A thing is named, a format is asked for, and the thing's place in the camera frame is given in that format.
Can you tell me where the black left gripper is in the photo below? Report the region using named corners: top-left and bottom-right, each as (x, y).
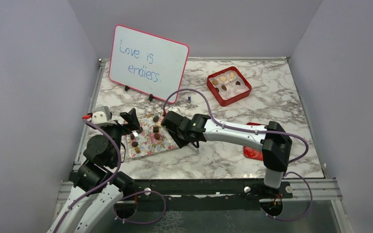
top-left (100, 108), bottom-right (139, 165)

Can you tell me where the red tin lid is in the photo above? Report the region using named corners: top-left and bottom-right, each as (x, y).
top-left (243, 122), bottom-right (267, 161)

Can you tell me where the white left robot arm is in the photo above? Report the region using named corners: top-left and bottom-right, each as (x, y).
top-left (48, 106), bottom-right (140, 233)

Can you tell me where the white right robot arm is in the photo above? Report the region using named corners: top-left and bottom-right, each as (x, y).
top-left (161, 111), bottom-right (292, 198)

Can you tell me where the floral tray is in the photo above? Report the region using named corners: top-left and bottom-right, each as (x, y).
top-left (125, 113), bottom-right (179, 159)

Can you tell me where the pink framed whiteboard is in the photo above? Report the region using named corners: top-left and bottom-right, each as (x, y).
top-left (108, 25), bottom-right (189, 103)

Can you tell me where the red square tin box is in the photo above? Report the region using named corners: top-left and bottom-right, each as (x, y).
top-left (206, 66), bottom-right (252, 107)

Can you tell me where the white paper cups liner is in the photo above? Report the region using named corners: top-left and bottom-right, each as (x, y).
top-left (209, 70), bottom-right (249, 100)

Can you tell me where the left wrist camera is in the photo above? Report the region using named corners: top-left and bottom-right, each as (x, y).
top-left (91, 106), bottom-right (112, 127)

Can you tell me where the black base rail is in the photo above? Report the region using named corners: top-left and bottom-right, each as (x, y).
top-left (113, 172), bottom-right (293, 217)

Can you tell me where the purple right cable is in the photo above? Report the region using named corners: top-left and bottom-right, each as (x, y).
top-left (162, 88), bottom-right (310, 165)

